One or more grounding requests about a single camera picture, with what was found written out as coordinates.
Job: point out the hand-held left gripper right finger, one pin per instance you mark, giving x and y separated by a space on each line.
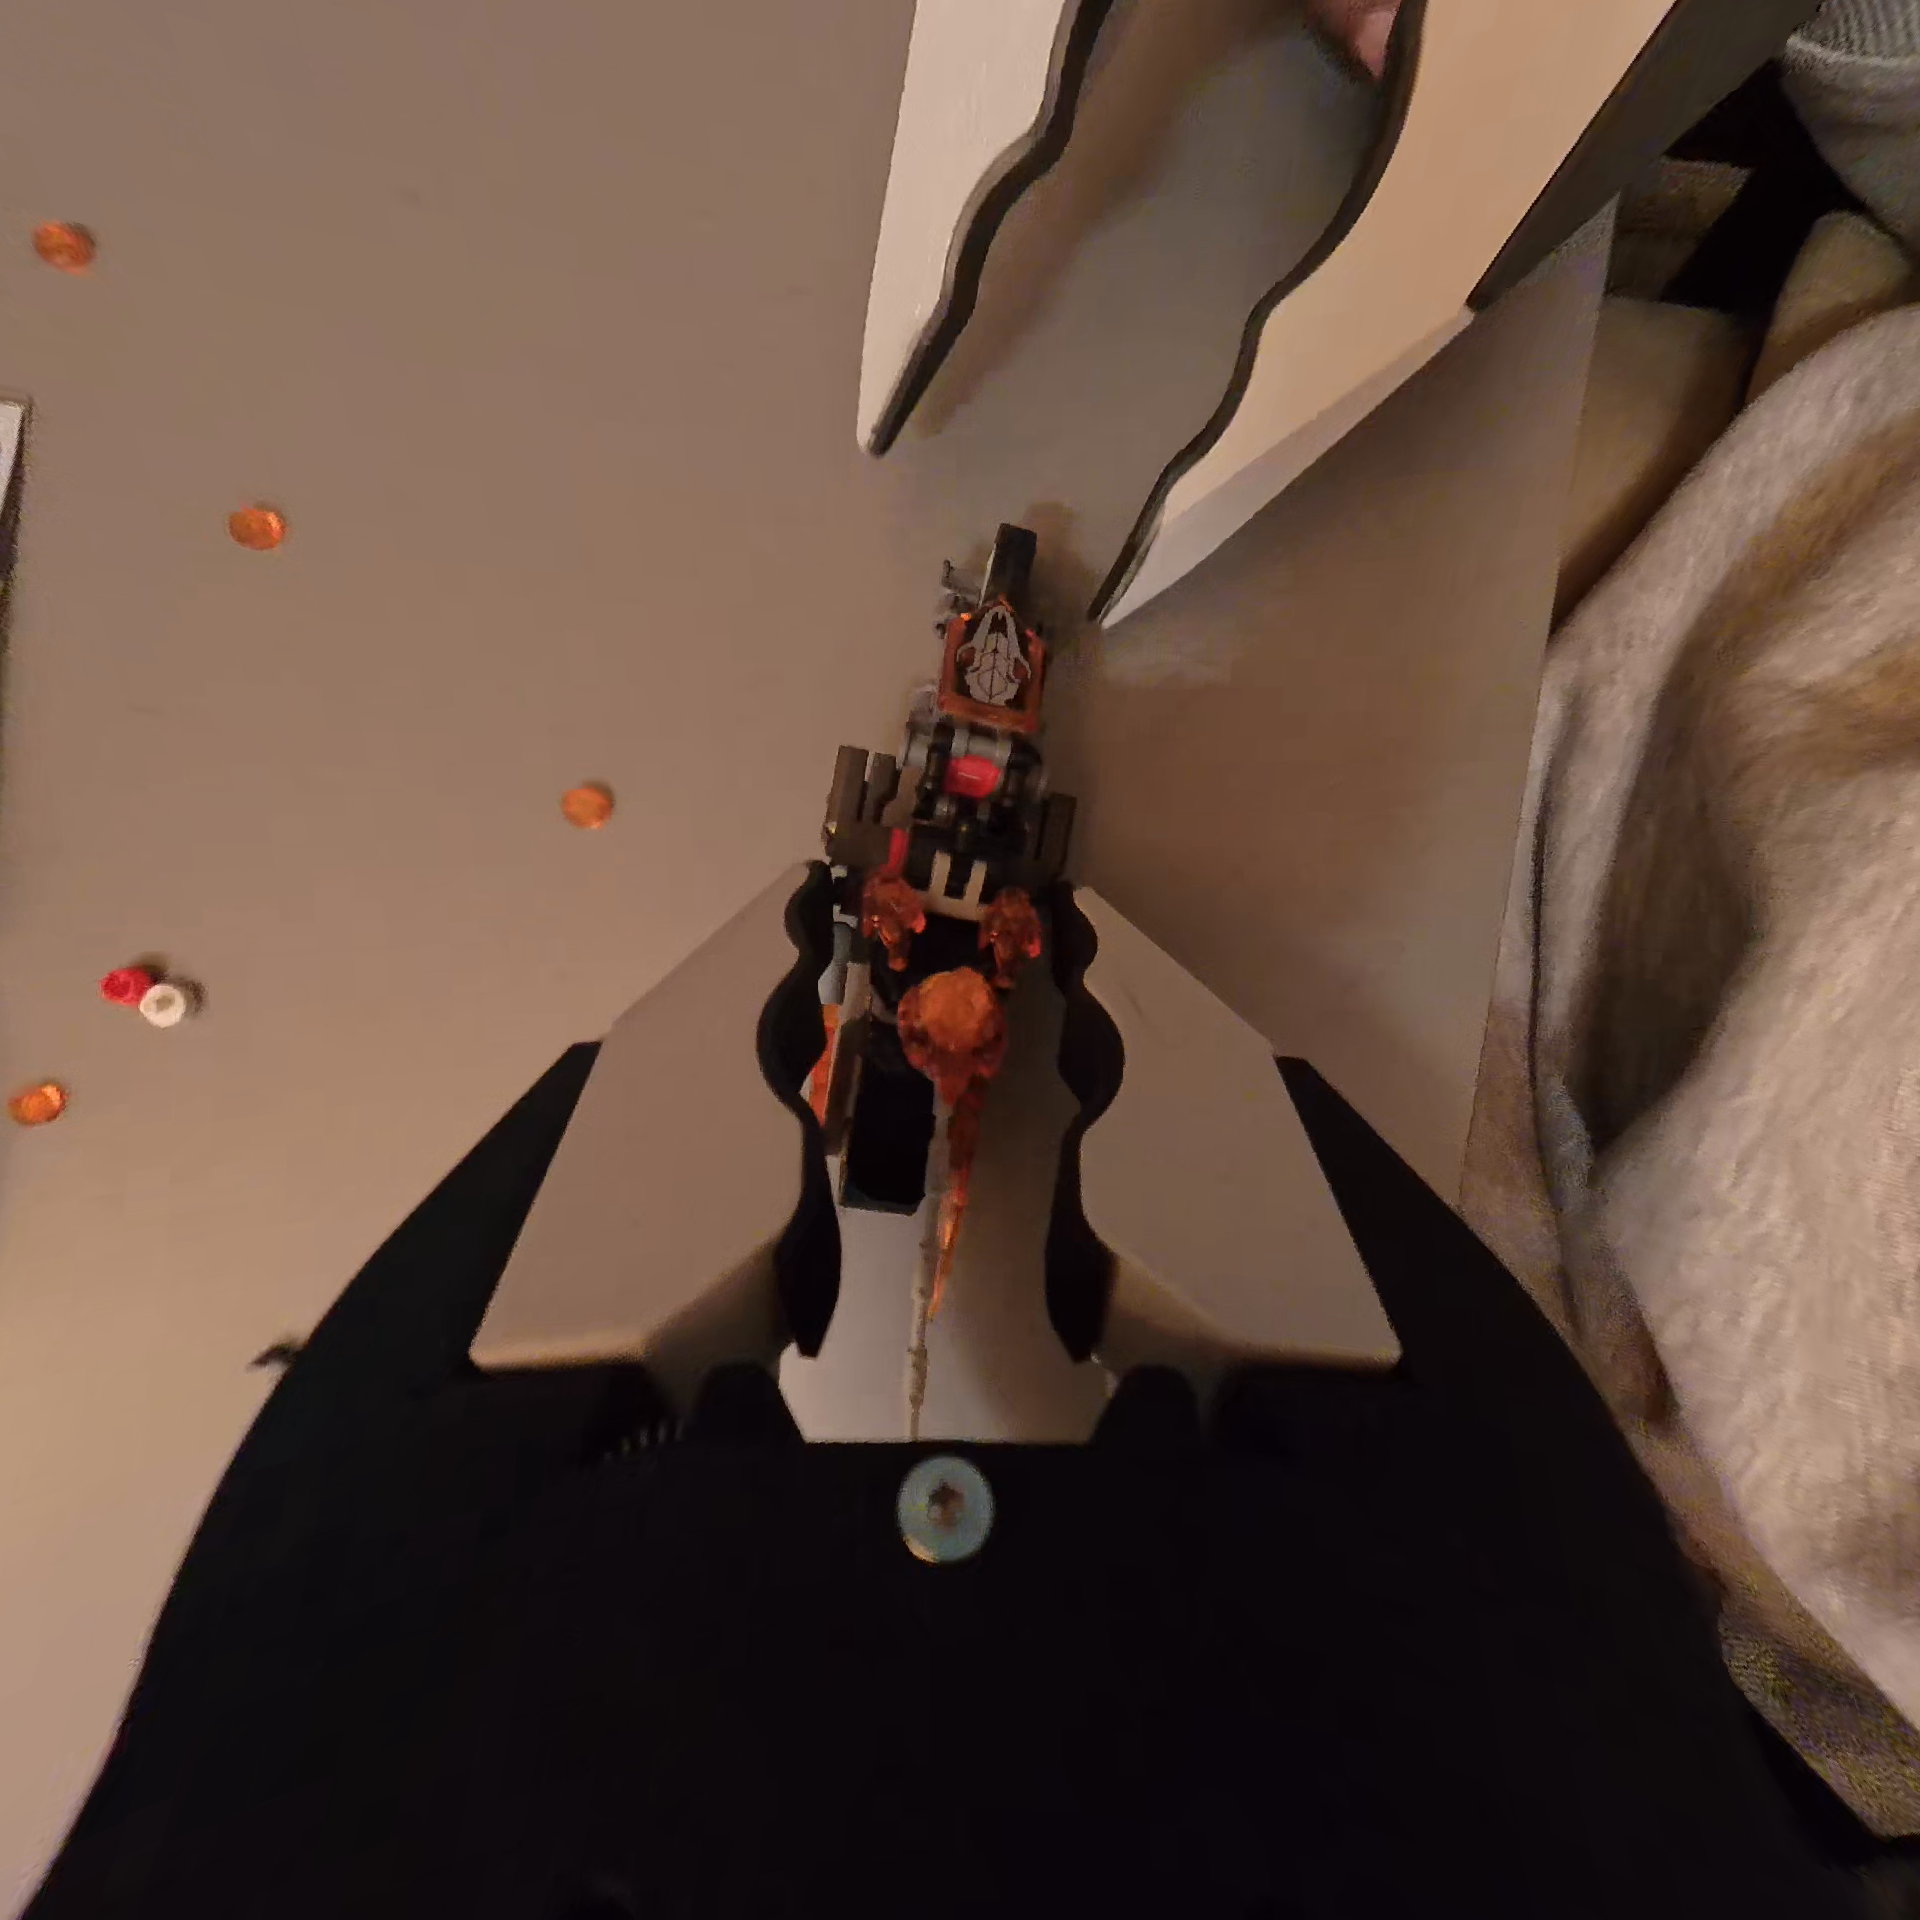
1245 1198

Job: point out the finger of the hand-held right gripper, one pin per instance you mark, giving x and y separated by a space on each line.
961 151
1442 179

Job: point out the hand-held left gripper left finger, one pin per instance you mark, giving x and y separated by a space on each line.
644 1198

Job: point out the lego motorcycle model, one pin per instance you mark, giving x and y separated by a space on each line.
984 658

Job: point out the person's right forearm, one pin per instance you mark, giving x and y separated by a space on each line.
1860 86

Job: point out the red round lego stud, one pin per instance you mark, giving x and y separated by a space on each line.
125 979

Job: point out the person's right hand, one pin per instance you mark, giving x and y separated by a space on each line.
1361 24

